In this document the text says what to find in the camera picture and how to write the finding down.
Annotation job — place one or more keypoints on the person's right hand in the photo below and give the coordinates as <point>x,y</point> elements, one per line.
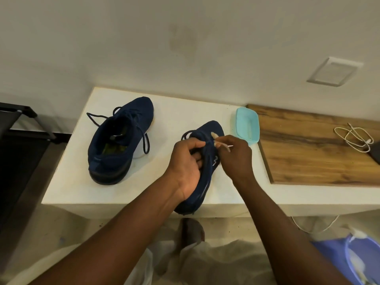
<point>237,160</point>

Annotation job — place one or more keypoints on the person's left hand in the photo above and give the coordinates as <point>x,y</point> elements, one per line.
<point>184,169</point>

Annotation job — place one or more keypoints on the beige cleaning cloth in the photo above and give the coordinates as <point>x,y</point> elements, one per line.
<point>213,135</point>

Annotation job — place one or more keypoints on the black shoe rack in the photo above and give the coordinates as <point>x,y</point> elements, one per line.
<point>15,169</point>

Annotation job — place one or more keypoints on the person's right forearm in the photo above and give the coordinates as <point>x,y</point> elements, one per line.
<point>288,237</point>

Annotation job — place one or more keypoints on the person's left forearm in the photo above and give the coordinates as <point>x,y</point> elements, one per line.
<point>110,243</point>

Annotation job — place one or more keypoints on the person's right foot grey sock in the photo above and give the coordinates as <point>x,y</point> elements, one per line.
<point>193,231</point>

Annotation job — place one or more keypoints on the light blue plastic container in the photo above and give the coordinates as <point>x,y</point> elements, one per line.
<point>248,124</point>

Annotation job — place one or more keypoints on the brown wooden board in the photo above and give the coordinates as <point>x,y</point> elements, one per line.
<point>314,157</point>

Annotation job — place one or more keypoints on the white shorts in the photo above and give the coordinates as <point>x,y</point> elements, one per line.
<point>222,264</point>

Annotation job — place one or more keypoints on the blue plastic bag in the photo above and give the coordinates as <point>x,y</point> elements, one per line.
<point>326,252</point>

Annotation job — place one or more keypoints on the black device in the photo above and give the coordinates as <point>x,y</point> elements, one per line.
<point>376,152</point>

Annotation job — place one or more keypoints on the white spray bottle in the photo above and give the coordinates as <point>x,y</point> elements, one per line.
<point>356,234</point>

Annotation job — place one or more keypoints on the white wall switch plate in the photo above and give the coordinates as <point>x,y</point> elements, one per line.
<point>335,72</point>

